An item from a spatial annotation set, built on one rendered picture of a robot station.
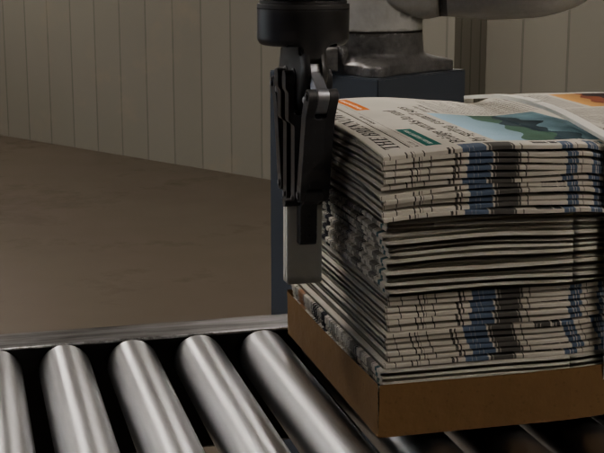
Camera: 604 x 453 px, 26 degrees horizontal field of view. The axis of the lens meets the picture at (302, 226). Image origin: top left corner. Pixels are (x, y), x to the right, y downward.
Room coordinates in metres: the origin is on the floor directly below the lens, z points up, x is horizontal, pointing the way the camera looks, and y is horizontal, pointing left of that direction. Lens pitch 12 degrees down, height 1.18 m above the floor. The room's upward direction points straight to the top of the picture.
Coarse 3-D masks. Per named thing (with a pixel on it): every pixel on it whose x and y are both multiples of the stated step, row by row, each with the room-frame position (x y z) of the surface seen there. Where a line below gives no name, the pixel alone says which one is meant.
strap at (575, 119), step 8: (464, 96) 1.26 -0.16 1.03; (472, 96) 1.24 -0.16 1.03; (480, 96) 1.22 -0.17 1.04; (488, 96) 1.20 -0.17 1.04; (496, 96) 1.19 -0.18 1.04; (504, 96) 1.17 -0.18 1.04; (512, 96) 1.15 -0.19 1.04; (520, 96) 1.15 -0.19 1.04; (528, 104) 1.12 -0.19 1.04; (536, 104) 1.10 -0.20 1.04; (544, 104) 1.09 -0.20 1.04; (552, 104) 1.09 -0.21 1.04; (552, 112) 1.07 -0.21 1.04; (560, 112) 1.06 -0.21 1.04; (568, 112) 1.06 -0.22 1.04; (568, 120) 1.04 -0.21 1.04; (576, 120) 1.03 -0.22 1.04; (584, 120) 1.03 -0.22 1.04; (584, 128) 1.02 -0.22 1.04; (592, 128) 1.01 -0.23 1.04; (600, 136) 0.99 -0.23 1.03
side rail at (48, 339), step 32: (224, 320) 1.29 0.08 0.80; (256, 320) 1.29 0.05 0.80; (32, 352) 1.20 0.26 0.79; (96, 352) 1.21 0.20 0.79; (160, 352) 1.23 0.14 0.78; (32, 384) 1.20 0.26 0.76; (320, 384) 1.27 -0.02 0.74; (32, 416) 1.20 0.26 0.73; (192, 416) 1.24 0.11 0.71; (128, 448) 1.22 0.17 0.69
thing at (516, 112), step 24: (528, 120) 1.10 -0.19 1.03; (552, 120) 1.09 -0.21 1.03; (600, 144) 0.99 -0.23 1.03; (600, 168) 0.98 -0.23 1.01; (576, 192) 0.99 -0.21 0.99; (600, 192) 0.99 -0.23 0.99; (576, 216) 0.98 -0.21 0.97; (600, 216) 1.00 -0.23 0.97; (576, 240) 0.98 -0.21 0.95; (600, 240) 0.99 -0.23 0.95; (576, 264) 0.98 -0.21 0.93; (600, 264) 0.99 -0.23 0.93; (576, 288) 0.99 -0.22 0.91; (600, 288) 0.99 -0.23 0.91; (576, 312) 0.99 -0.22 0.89; (600, 312) 0.99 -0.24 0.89; (576, 336) 0.99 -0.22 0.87; (600, 336) 0.99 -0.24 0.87; (576, 360) 0.99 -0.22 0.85; (600, 360) 0.99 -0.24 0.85
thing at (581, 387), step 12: (576, 372) 0.98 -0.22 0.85; (588, 372) 0.98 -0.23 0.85; (600, 372) 0.99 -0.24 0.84; (576, 384) 0.98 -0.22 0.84; (588, 384) 0.98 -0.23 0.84; (600, 384) 0.99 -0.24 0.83; (576, 396) 0.98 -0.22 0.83; (588, 396) 0.99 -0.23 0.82; (600, 396) 0.99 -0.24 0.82; (576, 408) 0.98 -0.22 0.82; (588, 408) 0.99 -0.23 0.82; (600, 408) 0.99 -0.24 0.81
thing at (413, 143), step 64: (384, 128) 1.05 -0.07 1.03; (448, 128) 1.04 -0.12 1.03; (512, 128) 1.06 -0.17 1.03; (384, 192) 0.95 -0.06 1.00; (448, 192) 0.95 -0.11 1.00; (512, 192) 0.96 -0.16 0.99; (384, 256) 0.96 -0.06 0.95; (448, 256) 0.96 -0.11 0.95; (512, 256) 0.97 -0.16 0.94; (320, 320) 1.12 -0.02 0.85; (384, 320) 0.95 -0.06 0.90; (448, 320) 0.96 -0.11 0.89; (512, 320) 0.97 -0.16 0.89; (384, 384) 0.95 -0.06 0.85
